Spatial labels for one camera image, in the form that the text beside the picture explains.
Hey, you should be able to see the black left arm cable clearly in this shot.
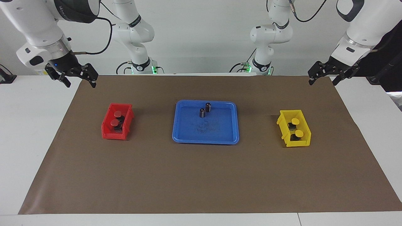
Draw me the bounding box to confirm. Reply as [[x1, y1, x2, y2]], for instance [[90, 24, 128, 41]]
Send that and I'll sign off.
[[288, 0, 328, 23]]

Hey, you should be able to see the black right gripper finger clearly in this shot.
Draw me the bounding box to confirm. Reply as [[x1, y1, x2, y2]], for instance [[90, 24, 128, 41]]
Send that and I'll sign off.
[[58, 73, 71, 88], [83, 63, 99, 89]]

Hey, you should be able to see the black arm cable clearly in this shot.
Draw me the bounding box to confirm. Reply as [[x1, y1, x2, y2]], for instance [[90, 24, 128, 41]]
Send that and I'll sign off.
[[288, 0, 328, 23], [71, 16, 113, 55]]

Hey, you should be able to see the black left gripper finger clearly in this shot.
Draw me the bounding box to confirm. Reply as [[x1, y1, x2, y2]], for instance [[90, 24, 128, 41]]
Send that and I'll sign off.
[[332, 73, 346, 86], [307, 62, 326, 86]]

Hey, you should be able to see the black clamp device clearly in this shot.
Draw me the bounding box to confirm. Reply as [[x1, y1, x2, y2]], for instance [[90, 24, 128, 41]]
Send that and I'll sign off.
[[0, 64, 17, 84]]

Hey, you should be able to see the red plastic bin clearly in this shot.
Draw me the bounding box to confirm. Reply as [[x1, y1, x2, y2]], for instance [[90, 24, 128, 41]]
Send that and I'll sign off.
[[101, 103, 135, 140]]

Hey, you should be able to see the black base cable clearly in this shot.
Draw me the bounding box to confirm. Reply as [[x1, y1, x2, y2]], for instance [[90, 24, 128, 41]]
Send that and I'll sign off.
[[229, 56, 255, 73], [116, 61, 132, 75]]

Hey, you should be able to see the blue plastic tray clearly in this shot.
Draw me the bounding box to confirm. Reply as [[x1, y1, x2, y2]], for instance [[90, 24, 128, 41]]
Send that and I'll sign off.
[[172, 100, 240, 145]]

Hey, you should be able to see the yellow plastic bin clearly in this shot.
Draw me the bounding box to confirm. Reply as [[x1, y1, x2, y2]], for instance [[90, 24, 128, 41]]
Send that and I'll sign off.
[[276, 110, 312, 148]]

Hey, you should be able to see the white plastic sheet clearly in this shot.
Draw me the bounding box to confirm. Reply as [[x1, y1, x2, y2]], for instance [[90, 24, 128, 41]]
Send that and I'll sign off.
[[389, 92, 402, 112]]

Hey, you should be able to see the brown table mat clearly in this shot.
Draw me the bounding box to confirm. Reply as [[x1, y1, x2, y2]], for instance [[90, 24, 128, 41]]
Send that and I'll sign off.
[[18, 75, 402, 215]]

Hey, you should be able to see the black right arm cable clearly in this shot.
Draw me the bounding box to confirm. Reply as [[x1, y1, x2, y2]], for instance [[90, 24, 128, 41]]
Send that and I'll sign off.
[[71, 16, 113, 55]]

